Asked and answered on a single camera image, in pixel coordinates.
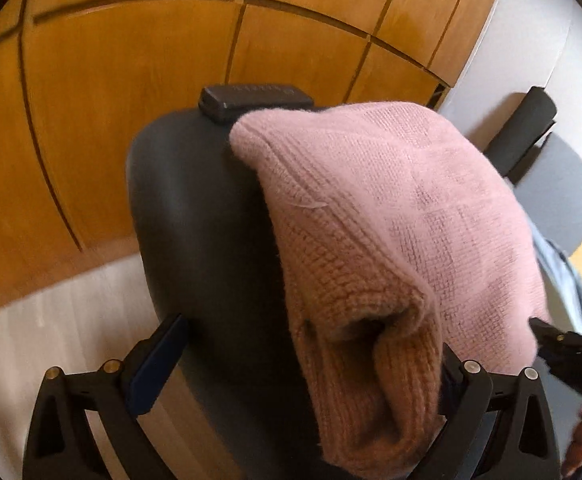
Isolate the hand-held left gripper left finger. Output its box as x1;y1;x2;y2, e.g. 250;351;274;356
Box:
21;312;189;480

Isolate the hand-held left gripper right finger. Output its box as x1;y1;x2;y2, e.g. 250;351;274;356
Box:
411;342;562;480

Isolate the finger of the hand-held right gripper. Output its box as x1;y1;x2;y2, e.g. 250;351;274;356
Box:
528;316;582;361

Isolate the pink knitted sweater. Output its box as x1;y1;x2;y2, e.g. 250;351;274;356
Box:
228;101;552;480

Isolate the grey hoodie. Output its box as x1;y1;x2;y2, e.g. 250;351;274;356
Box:
526;220;582;333

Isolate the grey yellow blue chair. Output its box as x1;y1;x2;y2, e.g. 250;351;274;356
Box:
513;130;582;321

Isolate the black foam roll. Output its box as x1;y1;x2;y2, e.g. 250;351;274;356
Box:
483;86;558;181

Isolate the wooden wardrobe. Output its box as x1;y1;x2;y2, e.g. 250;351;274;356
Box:
0;0;509;323

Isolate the black rectangular case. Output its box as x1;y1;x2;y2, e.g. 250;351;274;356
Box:
198;84;316;125

